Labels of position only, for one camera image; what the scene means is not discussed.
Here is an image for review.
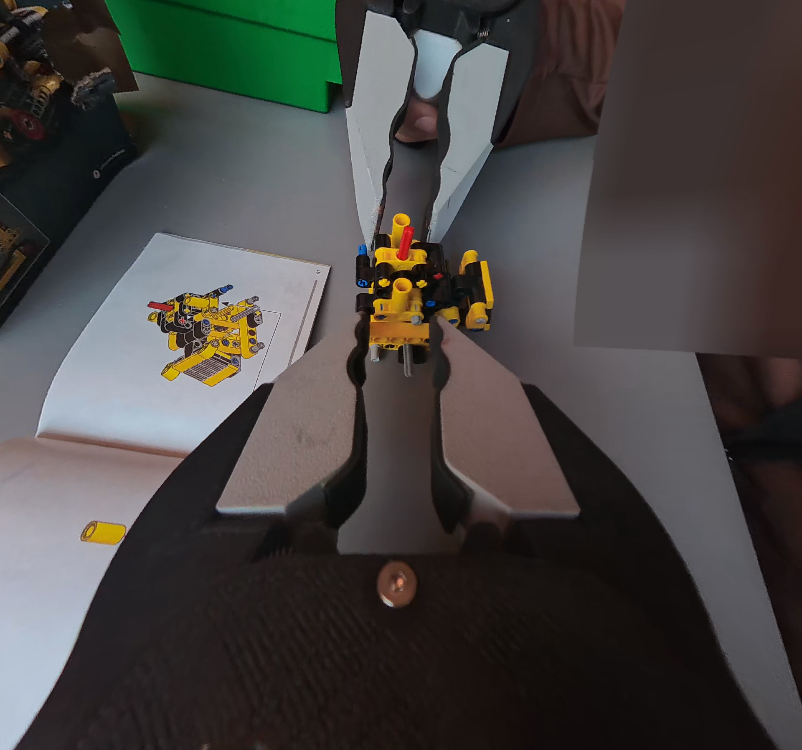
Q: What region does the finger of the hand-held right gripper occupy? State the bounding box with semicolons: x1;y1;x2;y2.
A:
345;9;417;246
426;42;510;238

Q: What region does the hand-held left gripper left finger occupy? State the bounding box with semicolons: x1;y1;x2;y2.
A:
216;314;371;528

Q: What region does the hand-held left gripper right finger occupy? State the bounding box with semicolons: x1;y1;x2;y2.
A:
429;316;580;534

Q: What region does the yellow black lego model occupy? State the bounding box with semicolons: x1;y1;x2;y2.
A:
353;212;494;378

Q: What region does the lego instruction booklet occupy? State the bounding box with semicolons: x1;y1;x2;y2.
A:
0;233;332;710

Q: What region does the black lego set box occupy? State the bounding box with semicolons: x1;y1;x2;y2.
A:
0;0;140;328

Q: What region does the person's right hand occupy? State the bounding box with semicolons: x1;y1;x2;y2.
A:
395;97;441;144

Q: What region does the green storage box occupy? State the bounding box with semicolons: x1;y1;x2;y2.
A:
81;0;355;113

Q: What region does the person's brown clothing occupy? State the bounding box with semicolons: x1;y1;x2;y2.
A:
695;352;802;750

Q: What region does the black bag strap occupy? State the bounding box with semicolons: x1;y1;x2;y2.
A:
721;402;802;459

